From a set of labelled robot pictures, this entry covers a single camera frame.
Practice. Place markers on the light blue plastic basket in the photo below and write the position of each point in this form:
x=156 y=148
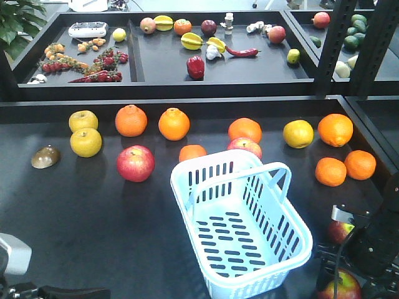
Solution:
x=245 y=233

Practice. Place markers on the yellow starfruit centre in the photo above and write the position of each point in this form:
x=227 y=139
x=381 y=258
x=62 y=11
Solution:
x=191 y=41

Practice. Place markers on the large orange rear left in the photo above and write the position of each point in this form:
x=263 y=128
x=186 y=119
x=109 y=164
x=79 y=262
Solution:
x=131 y=121

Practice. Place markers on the white electronic scale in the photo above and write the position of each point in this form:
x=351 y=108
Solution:
x=88 y=29

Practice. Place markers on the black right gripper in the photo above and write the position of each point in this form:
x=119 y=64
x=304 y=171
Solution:
x=369 y=253

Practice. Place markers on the green potted plant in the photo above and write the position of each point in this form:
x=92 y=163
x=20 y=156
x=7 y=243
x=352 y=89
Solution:
x=21 y=21

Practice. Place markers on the large orange right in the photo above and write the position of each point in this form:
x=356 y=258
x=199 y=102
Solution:
x=335 y=129

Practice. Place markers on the yellow round fruit rear left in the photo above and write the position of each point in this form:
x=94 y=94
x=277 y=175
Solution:
x=83 y=119

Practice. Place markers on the pink red apple centre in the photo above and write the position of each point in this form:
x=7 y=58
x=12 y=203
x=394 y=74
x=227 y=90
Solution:
x=244 y=143

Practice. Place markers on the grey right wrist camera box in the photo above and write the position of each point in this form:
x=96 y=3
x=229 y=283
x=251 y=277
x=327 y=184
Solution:
x=341 y=214

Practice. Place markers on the red yellow apple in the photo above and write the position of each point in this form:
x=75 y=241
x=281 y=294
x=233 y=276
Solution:
x=347 y=285
x=338 y=231

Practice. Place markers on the black upper display shelf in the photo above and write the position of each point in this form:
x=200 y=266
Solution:
x=286 y=63

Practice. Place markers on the red chili pepper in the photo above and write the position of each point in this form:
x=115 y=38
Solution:
x=252 y=52

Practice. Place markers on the small orange left centre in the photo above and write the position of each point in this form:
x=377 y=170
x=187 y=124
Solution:
x=191 y=151

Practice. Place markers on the pink red apple left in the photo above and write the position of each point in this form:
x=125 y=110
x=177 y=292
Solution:
x=136 y=163

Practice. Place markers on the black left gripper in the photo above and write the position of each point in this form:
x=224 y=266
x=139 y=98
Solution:
x=29 y=290

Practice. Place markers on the black wooden left produce table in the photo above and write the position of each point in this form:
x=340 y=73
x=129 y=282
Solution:
x=89 y=227

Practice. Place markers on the red bell pepper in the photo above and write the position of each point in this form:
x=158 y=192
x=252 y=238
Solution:
x=195 y=67

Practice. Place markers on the white garlic bulb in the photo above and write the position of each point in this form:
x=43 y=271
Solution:
x=212 y=52

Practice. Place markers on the pink red apple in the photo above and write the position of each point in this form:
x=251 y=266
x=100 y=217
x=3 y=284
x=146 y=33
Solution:
x=244 y=143
x=136 y=163

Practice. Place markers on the small orange front right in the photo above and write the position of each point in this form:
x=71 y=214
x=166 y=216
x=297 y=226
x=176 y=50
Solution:
x=360 y=165

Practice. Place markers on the yellow orange round fruit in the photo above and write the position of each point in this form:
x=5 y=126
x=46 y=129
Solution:
x=298 y=134

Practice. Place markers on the small orange front left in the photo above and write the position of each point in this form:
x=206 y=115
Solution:
x=330 y=172

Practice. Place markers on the large orange rear centre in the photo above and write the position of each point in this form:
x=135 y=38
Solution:
x=174 y=124

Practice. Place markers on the large orange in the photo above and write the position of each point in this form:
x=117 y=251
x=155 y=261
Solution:
x=335 y=129
x=245 y=127
x=131 y=121
x=174 y=124

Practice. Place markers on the black right produce table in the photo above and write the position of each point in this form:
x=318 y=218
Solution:
x=380 y=115

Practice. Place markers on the small orange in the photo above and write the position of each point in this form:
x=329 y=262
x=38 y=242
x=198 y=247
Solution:
x=191 y=151
x=360 y=165
x=330 y=172

